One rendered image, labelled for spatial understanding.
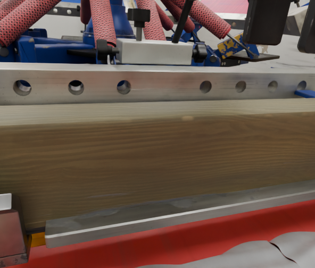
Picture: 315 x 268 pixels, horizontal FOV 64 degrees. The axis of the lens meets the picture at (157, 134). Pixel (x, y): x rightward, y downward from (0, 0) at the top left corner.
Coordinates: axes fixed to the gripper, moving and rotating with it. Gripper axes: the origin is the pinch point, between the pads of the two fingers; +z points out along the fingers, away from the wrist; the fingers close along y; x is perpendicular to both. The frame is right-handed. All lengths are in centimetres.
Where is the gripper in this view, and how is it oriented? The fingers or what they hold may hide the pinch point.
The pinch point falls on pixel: (294, 17)
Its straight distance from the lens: 20.0
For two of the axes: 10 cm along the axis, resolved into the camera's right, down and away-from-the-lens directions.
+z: -0.7, 9.1, 4.0
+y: 3.0, 4.1, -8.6
